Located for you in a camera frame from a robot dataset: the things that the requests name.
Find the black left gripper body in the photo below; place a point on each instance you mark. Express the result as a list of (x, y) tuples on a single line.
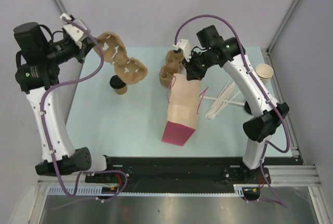
[(79, 53)]

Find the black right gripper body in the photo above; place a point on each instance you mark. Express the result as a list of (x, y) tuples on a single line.
[(198, 64)]

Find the pink kraft paper bag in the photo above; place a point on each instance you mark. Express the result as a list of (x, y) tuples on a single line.
[(184, 98)]

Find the single brown pulp cup carrier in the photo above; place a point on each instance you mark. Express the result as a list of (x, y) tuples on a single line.
[(129, 70)]

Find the single brown paper cup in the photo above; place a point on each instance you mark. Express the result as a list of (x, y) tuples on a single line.
[(121, 90)]

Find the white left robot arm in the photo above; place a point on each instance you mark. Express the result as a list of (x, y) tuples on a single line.
[(37, 63)]

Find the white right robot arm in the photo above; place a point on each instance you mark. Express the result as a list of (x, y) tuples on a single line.
[(268, 114)]

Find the brown pulp cup carrier stack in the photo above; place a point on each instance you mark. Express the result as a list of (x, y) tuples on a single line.
[(173, 64)]

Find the pile of white wrapped straws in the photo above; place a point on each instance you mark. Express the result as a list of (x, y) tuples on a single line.
[(226, 93)]

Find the stack of black cup lids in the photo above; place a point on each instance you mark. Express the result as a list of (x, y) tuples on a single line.
[(247, 108)]

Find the stack of brown paper cups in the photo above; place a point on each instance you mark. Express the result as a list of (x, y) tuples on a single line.
[(264, 72)]

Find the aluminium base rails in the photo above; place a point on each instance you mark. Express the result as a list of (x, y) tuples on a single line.
[(225, 174)]

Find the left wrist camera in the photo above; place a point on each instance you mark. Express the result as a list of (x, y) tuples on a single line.
[(75, 34)]

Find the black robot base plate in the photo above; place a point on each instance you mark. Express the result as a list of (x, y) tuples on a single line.
[(159, 186)]

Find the white slotted cable duct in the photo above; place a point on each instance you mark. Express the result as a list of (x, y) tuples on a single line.
[(101, 191)]

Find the right aluminium frame post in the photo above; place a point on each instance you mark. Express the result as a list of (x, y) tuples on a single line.
[(286, 18)]

